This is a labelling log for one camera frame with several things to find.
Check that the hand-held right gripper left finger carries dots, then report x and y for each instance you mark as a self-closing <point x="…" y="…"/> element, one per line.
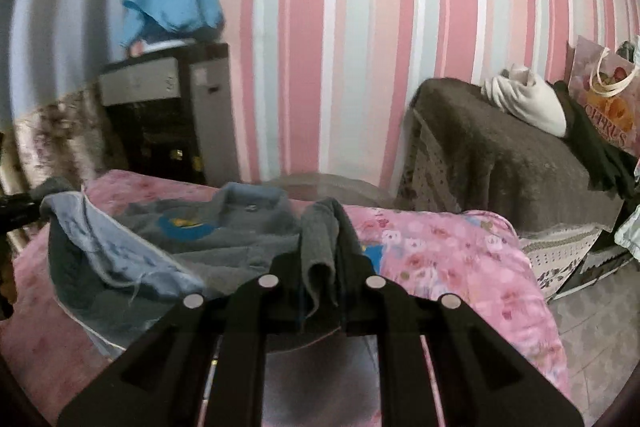
<point x="280" y="287"/>

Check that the brown covered sofa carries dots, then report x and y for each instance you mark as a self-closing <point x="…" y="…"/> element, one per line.
<point x="555" y="252"/>

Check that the floral curtain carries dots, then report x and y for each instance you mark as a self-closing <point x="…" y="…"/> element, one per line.
<point x="65" y="127"/>

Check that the pink floral bed cover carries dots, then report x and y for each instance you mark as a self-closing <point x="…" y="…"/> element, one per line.
<point x="450" y="267"/>

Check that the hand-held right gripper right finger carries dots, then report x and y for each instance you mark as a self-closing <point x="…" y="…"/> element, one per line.
<point x="350" y="242"/>

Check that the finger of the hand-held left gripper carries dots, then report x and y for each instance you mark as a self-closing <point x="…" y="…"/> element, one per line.
<point x="17" y="208"/>

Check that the pink gift bag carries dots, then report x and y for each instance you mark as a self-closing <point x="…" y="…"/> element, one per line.
<point x="607" y="107"/>

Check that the blue denim jacket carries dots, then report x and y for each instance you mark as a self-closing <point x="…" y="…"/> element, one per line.
<point x="200" y="237"/>

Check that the black and silver water dispenser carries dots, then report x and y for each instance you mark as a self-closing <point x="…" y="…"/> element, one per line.
<point x="200" y="117"/>

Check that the brown fuzzy blanket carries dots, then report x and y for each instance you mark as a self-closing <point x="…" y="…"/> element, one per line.
<point x="500" y="157"/>

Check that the dark garment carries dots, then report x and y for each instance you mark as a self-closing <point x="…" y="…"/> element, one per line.
<point x="595" y="152"/>

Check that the white cloth bundle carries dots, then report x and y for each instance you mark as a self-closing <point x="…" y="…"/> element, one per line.
<point x="530" y="104"/>

